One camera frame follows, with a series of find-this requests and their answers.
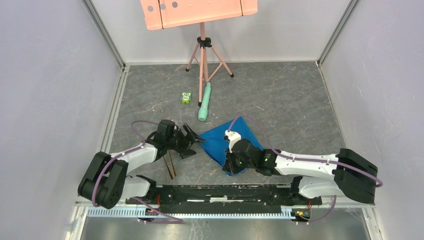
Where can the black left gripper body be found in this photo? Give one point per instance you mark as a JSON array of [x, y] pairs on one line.
[[180, 143]]

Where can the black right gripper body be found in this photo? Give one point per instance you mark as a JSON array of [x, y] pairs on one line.
[[236, 165]]

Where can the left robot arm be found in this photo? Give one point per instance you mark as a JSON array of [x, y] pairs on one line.
[[105, 181]]

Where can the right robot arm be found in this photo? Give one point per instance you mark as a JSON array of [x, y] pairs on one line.
[[345, 173]]

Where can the gold spoon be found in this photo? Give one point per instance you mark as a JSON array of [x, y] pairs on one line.
[[172, 165]]

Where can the gold fork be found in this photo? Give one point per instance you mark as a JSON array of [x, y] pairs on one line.
[[170, 174]]

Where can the mint green flashlight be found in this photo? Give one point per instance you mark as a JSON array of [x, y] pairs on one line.
[[203, 110]]

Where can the green owl toy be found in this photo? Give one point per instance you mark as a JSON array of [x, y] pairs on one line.
[[186, 98]]

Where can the pink music stand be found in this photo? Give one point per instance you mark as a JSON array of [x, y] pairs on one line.
[[163, 14]]

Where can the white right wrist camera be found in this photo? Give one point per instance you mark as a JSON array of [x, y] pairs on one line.
[[232, 138]]

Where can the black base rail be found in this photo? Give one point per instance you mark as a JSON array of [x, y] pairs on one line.
[[226, 199]]

